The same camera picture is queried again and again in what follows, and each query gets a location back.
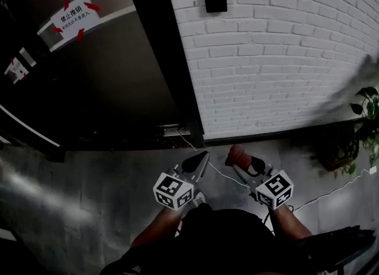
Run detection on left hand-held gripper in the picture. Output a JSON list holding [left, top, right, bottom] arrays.
[[153, 151, 210, 210]]

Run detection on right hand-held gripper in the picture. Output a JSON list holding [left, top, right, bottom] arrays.
[[232, 156, 294, 210]]

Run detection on person's left forearm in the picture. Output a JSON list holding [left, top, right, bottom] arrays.
[[130, 207, 183, 248]]

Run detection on person's right forearm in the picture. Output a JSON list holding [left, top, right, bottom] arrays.
[[274, 202, 313, 241]]

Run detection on person's white shoe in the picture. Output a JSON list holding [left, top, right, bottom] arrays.
[[192, 192, 207, 208]]

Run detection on person's black clothing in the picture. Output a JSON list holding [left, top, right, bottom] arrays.
[[100, 202, 311, 275]]

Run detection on dark glass door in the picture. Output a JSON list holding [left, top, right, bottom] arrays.
[[0, 0, 185, 151]]

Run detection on potted green plant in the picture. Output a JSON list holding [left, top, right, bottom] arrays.
[[316, 86, 379, 180]]

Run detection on large white taped paper sign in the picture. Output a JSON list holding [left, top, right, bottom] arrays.
[[50, 0, 101, 41]]

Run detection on small white taped paper sign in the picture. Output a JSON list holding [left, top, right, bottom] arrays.
[[4, 57, 30, 85]]

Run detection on metal door floor bracket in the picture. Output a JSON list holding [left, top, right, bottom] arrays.
[[158, 123, 192, 137]]

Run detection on black cable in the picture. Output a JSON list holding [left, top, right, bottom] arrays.
[[250, 192, 294, 235]]

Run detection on thin white cable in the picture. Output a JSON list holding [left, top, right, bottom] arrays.
[[176, 130, 371, 211]]

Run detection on black strapped pack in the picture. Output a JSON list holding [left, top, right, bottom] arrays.
[[298, 225, 377, 275]]

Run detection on black door frame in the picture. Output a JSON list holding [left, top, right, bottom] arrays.
[[121, 0, 205, 148]]

